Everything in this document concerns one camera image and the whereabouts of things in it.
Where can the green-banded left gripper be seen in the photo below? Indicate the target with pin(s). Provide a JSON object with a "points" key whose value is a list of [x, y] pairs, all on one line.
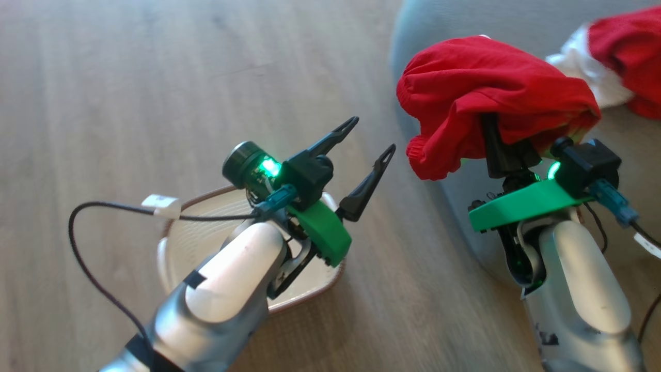
{"points": [[325, 232]]}

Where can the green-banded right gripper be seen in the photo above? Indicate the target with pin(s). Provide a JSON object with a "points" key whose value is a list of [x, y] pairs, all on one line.
{"points": [[526, 204]]}

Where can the red shorts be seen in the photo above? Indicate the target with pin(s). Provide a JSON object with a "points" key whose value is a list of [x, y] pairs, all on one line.
{"points": [[490, 77]]}

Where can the red and white jersey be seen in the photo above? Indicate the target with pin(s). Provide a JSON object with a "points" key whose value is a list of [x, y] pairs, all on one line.
{"points": [[627, 46]]}

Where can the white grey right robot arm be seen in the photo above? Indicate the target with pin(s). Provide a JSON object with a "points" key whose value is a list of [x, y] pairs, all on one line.
{"points": [[588, 289]]}

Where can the grey fabric sofa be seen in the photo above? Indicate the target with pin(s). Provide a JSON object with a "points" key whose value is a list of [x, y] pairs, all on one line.
{"points": [[465, 217]]}

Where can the cream plastic laundry basket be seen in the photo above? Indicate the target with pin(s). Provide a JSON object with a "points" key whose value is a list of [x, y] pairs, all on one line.
{"points": [[206, 237]]}

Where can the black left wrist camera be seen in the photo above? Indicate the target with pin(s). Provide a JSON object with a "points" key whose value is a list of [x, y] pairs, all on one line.
{"points": [[304, 175]]}

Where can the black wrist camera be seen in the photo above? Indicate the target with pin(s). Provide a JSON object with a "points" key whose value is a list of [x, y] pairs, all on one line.
{"points": [[304, 175], [588, 164]]}

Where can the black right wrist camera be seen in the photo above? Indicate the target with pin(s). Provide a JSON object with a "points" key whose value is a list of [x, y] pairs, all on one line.
{"points": [[588, 164]]}

